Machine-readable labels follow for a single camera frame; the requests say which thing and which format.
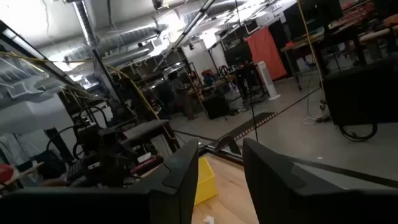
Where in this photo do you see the yellow hanging cable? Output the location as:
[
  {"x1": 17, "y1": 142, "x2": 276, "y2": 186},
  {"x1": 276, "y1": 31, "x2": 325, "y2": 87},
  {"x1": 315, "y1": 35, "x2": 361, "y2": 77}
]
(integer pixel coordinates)
[{"x1": 296, "y1": 0, "x2": 326, "y2": 105}]

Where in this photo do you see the red flat item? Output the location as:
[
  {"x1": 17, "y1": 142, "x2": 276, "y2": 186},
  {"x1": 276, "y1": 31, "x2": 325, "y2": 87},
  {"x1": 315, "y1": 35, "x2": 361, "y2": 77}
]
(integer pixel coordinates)
[{"x1": 0, "y1": 164, "x2": 15, "y2": 184}]

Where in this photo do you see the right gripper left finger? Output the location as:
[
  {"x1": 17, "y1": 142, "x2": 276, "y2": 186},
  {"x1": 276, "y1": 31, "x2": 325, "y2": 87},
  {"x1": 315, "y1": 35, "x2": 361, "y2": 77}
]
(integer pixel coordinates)
[{"x1": 0, "y1": 139, "x2": 200, "y2": 224}]

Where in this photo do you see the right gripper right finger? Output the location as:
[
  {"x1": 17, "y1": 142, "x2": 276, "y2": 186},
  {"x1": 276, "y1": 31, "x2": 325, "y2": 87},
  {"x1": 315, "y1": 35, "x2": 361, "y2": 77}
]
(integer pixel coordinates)
[{"x1": 242, "y1": 138, "x2": 398, "y2": 224}]

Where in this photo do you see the orange striped black ramp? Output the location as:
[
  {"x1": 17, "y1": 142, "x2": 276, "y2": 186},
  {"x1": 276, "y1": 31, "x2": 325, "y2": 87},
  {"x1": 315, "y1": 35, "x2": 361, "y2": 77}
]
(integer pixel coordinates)
[{"x1": 217, "y1": 111, "x2": 279, "y2": 142}]

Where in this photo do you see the white cable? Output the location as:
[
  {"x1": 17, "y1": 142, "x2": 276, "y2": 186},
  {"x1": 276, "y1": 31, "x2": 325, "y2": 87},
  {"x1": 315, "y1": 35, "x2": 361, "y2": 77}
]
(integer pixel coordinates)
[{"x1": 303, "y1": 114, "x2": 324, "y2": 126}]

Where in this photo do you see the silver ventilation duct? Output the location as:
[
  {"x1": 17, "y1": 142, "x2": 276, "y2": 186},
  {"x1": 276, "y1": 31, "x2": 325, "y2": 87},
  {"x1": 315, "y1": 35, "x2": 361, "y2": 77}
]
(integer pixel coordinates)
[{"x1": 63, "y1": 24, "x2": 170, "y2": 63}]

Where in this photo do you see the yellow plastic basket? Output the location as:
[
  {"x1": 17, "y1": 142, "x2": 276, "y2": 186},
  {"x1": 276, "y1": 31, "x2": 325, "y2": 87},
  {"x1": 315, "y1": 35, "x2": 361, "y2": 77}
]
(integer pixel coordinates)
[{"x1": 194, "y1": 156, "x2": 218, "y2": 206}]

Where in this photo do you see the white tower fan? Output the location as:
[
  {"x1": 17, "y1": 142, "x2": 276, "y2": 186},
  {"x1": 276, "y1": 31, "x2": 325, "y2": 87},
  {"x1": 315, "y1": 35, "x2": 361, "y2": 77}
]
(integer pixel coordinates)
[{"x1": 256, "y1": 60, "x2": 281, "y2": 101}]

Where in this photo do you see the person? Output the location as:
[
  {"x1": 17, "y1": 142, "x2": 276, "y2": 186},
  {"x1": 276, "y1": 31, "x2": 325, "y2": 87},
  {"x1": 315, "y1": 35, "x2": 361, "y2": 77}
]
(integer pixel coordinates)
[{"x1": 167, "y1": 71, "x2": 195, "y2": 121}]

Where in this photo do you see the orange red cloth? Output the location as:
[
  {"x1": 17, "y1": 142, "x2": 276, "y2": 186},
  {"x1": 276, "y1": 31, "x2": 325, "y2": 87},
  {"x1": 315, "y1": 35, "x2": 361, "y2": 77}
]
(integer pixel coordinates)
[{"x1": 244, "y1": 26, "x2": 289, "y2": 81}]

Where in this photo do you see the dark grey side desk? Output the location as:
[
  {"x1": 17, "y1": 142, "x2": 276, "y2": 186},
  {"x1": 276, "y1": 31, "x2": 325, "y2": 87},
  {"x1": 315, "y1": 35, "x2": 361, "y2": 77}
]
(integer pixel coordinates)
[{"x1": 119, "y1": 119, "x2": 181, "y2": 155}]

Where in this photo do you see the black equipment cart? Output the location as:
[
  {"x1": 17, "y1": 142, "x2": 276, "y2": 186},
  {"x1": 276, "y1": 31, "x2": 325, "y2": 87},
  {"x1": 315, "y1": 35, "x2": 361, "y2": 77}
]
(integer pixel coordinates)
[{"x1": 323, "y1": 57, "x2": 398, "y2": 127}]

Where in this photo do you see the coiled black cable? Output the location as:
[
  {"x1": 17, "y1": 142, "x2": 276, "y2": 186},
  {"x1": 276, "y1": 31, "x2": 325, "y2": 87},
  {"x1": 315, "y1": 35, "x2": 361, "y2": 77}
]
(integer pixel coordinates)
[{"x1": 338, "y1": 123, "x2": 379, "y2": 143}]

